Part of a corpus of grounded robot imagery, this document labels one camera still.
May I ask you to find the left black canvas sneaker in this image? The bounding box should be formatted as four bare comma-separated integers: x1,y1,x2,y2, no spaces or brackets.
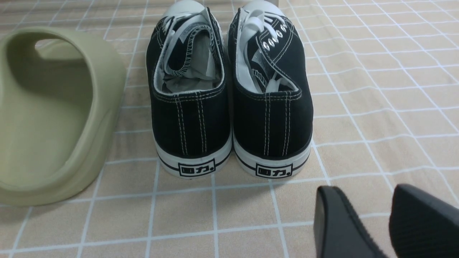
146,0,233,179

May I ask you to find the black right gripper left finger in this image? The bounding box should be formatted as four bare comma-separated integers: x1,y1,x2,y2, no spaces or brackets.
313,186,387,258

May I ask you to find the right black canvas sneaker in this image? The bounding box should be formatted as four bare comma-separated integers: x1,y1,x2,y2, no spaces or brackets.
227,0,314,180

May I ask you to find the black canvas sneaker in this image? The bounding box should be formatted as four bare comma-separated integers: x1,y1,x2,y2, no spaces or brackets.
227,0,314,180
146,0,233,179

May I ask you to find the right green foam slipper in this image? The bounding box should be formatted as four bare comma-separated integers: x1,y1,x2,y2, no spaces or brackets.
0,27,127,206

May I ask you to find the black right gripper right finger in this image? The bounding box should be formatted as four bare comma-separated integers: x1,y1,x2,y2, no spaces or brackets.
389,183,459,258

